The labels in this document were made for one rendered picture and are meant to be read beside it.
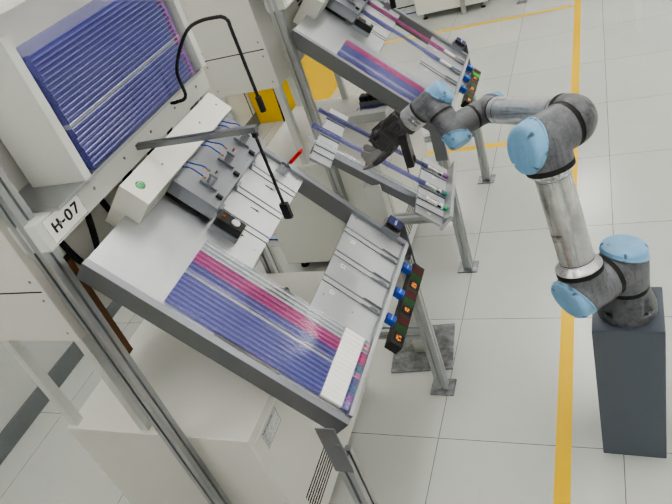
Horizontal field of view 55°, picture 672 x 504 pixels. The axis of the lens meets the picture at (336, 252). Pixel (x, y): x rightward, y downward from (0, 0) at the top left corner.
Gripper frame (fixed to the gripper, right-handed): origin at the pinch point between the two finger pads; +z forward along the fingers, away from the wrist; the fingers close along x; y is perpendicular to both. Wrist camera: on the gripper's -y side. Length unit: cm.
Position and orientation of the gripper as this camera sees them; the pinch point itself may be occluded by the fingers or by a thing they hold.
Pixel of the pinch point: (368, 166)
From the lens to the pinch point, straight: 204.8
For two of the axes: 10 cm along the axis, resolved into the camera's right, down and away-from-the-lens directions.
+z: -6.4, 5.2, 5.7
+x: -1.8, 6.2, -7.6
